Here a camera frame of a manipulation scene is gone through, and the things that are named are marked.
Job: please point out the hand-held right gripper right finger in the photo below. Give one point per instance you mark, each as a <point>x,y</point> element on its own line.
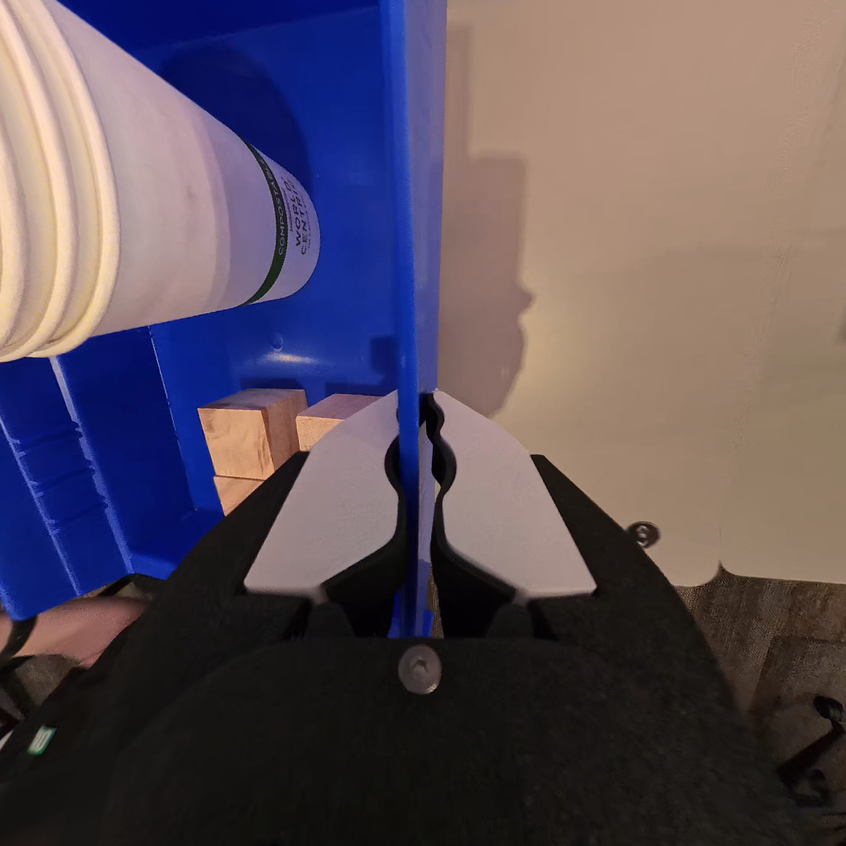
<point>515,522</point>

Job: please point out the blue plastic bin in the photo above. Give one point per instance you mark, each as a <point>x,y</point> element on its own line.
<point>343,132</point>

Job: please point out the wooden cube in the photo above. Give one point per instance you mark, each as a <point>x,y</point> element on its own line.
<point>327,420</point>
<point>234,492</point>
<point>251,433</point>

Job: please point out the person's left hand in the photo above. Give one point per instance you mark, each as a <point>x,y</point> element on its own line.
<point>79,631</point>

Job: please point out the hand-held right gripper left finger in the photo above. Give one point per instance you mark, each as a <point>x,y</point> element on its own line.
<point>330,515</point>

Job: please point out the round desk grommet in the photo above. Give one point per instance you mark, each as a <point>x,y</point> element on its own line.
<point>642,534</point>

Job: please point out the black metal stand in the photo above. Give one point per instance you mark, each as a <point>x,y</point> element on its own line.
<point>810,753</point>

